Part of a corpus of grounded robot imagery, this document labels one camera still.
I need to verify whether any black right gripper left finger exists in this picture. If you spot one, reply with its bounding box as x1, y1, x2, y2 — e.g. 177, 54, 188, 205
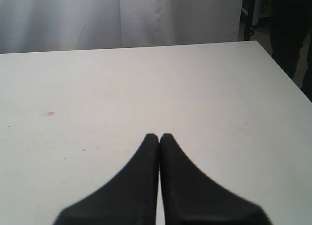
54, 134, 159, 225

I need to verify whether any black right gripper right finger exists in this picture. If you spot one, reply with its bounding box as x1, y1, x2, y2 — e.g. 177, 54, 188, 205
160, 133, 271, 225

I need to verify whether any white backdrop curtain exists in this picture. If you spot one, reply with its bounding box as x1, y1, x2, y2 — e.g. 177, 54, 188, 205
0, 0, 242, 53

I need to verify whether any black tripod stand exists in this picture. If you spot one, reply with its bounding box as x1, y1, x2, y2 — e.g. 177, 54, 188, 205
241, 0, 256, 41

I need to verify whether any person in dark clothes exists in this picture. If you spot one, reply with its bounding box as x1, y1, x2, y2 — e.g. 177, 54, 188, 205
269, 0, 312, 101

